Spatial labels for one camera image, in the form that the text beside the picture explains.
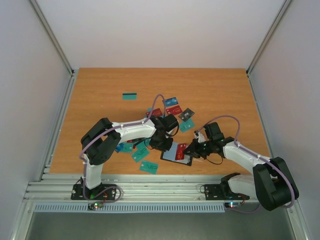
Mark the red VIP card bottom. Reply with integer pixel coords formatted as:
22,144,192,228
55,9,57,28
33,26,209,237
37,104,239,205
175,143,187,161

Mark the red vip card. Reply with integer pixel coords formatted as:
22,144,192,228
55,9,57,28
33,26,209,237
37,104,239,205
166,105,183,116
145,108,164,119
175,143,187,161

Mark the black leather card holder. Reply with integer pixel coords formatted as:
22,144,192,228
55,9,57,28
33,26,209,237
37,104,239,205
160,142,193,167

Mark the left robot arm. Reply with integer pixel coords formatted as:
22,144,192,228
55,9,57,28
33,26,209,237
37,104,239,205
79,114,179,199

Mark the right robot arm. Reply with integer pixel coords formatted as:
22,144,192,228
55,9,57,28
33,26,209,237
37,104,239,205
183,122,299,211

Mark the teal VIP card middle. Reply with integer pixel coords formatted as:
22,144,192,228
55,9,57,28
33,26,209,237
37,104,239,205
131,147,150,163

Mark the teal vip card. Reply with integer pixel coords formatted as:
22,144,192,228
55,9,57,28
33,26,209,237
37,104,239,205
131,147,150,163
139,160,159,175

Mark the teal card right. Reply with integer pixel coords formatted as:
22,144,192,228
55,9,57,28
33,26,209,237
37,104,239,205
179,118,195,133

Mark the teal VIP card bottom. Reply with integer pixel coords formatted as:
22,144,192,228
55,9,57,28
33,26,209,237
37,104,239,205
139,160,159,175

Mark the red VIP card upper left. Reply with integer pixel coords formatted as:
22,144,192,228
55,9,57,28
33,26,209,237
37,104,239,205
145,108,164,119

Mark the teal card small lower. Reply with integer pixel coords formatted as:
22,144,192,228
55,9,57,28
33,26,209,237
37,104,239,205
120,142,134,153

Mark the red VIP card upper right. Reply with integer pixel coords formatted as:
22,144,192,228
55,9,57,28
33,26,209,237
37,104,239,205
166,105,183,116

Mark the black VIP card right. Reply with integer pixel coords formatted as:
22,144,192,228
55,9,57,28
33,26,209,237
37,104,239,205
178,108,195,122

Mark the blue card lower left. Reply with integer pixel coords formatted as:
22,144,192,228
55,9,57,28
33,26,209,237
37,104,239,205
115,142,124,153

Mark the blue card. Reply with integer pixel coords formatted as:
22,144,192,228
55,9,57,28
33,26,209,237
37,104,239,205
115,142,124,153
162,97,179,108

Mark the blue card top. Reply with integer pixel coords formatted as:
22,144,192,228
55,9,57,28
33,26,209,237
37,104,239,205
162,97,179,108

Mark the right circuit board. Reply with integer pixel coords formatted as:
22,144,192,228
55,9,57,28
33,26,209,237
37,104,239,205
224,201,243,209

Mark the circuit board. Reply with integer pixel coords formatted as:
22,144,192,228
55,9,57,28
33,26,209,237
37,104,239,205
87,202,104,211
224,201,243,209

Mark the left circuit board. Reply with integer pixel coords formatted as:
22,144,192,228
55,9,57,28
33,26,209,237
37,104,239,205
87,202,104,211

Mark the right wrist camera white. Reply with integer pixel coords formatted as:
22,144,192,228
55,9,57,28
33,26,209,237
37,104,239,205
194,130,206,143

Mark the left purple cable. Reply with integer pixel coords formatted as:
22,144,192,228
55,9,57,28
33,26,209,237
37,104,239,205
79,94,167,202

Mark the purple cable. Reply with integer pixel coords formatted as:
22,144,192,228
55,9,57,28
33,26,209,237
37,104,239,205
194,114,296,215
79,94,167,202

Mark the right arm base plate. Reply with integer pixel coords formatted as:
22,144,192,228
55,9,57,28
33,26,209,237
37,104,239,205
203,184,250,201

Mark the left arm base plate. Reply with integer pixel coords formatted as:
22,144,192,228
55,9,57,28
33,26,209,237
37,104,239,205
70,183,118,201

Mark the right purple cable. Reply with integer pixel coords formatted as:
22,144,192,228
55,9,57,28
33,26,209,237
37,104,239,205
194,114,296,215

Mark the aluminium rail frame front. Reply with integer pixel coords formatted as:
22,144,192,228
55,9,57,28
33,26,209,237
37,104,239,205
23,173,298,203

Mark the grey slotted cable duct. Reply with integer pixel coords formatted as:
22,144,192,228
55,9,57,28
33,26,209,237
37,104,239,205
33,202,225,214

